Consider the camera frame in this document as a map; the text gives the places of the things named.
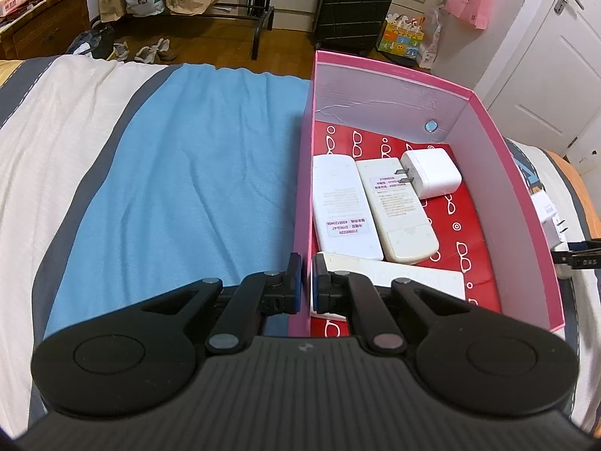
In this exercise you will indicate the dark bag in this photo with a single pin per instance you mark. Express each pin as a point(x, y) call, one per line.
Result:
point(91, 40)

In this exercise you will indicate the grey white shoe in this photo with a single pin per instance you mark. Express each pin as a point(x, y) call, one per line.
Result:
point(166, 49)
point(122, 50)
point(145, 51)

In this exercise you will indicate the wooden nightstand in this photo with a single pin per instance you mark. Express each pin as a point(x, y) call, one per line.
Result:
point(47, 28)

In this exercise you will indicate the cream remote control with label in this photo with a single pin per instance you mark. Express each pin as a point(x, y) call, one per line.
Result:
point(399, 216)

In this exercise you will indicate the blue round magnet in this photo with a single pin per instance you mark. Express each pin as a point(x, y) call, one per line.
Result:
point(431, 126)

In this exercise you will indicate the pink cardboard box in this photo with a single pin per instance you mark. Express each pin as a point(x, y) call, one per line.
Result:
point(516, 244)

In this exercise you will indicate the black suitcase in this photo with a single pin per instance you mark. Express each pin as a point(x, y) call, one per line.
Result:
point(352, 4)

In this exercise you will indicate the colourful printed box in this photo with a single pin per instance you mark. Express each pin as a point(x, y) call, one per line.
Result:
point(399, 40)

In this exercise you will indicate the plain white remote control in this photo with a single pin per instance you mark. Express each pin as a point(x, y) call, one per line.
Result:
point(422, 282)

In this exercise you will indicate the white remote control red label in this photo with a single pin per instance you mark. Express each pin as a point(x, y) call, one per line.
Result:
point(342, 197)

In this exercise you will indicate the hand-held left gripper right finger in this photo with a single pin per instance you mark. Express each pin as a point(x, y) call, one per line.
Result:
point(317, 286)

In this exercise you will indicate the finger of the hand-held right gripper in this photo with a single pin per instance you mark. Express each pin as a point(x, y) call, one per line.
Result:
point(580, 260)
point(587, 244)

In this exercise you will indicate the red glasses-print case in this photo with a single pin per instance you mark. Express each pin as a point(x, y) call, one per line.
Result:
point(465, 225)

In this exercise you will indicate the large white power adapter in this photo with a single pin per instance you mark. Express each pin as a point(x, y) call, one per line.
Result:
point(434, 174)

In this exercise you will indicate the pink paper bag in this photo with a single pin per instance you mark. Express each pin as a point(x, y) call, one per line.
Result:
point(469, 0)

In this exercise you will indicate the black clothes rack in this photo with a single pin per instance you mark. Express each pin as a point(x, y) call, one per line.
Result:
point(263, 33)

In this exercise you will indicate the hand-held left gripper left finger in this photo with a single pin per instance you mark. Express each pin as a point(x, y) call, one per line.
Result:
point(295, 282)

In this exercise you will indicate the white door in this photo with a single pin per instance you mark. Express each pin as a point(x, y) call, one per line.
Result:
point(554, 65)

